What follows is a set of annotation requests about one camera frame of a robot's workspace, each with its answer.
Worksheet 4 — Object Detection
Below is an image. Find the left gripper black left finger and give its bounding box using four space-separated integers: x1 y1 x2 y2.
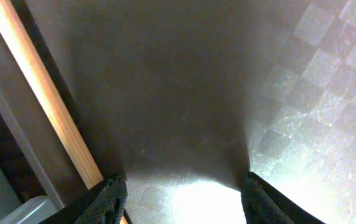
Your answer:
40 174 128 224

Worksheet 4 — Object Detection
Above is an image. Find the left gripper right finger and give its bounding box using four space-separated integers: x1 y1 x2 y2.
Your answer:
241 171 322 224

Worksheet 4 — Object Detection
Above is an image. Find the grey dish rack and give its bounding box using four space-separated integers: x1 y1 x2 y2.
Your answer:
0 168 57 223

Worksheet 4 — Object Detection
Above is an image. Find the wooden chopstick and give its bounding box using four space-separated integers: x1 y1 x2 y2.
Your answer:
0 0 129 224

